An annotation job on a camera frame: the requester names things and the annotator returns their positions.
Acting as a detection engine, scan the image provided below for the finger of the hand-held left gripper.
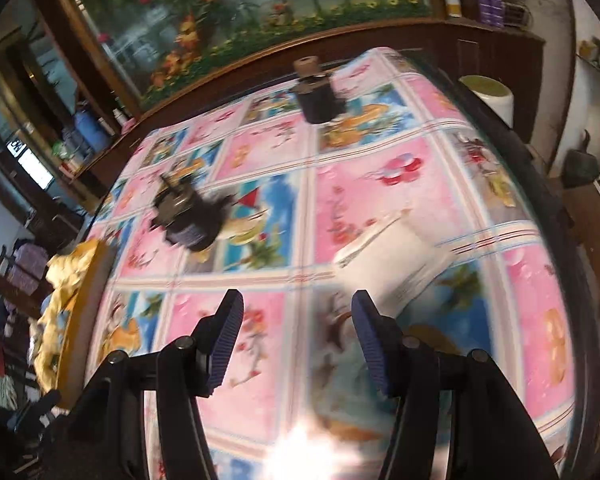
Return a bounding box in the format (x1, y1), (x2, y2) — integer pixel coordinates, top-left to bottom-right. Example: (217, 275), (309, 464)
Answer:
(7, 389), (65, 435)

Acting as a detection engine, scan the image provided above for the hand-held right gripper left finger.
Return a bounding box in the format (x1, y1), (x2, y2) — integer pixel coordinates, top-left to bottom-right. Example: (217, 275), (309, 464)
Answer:
(42, 287), (246, 480)

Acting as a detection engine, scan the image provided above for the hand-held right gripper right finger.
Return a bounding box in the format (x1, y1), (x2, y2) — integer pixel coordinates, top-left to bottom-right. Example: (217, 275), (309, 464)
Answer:
(350, 290), (563, 480)

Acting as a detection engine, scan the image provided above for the large white packet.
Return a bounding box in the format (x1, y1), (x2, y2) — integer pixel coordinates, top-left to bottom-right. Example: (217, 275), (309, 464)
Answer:
(332, 209), (457, 319)

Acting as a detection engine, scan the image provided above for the yellow towel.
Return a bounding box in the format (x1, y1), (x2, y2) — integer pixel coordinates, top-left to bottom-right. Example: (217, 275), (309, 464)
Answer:
(32, 240), (106, 392)

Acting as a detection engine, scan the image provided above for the black electric motor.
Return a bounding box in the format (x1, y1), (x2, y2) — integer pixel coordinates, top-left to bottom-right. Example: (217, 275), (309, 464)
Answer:
(150, 172), (237, 254)

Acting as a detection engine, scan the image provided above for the purple cloth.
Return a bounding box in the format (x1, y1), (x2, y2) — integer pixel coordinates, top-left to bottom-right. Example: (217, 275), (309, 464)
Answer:
(5, 241), (49, 297)

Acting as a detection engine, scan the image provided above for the pink printed tablecloth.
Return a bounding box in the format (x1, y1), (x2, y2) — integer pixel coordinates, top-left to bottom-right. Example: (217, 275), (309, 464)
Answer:
(80, 47), (581, 480)

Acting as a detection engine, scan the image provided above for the black motor with wooden cap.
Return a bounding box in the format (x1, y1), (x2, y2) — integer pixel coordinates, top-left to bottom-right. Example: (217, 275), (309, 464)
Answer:
(292, 55), (349, 126)

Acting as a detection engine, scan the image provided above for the blue bottle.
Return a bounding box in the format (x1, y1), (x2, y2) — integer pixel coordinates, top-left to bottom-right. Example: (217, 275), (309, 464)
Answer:
(72, 107), (109, 154)

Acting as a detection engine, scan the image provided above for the white cylinder with yellow top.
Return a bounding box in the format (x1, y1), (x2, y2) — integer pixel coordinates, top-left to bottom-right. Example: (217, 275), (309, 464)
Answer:
(457, 75), (517, 127)

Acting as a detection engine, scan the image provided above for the dark wooden cabinet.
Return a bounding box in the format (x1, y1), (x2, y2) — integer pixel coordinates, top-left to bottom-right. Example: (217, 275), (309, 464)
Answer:
(25, 0), (548, 201)

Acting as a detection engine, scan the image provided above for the bamboo painted glass panel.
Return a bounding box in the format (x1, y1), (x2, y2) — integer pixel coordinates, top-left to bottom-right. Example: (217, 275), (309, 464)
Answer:
(65, 0), (441, 107)

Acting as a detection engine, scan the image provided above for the wire basket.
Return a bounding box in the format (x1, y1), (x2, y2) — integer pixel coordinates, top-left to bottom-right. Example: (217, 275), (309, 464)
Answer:
(502, 2), (532, 29)

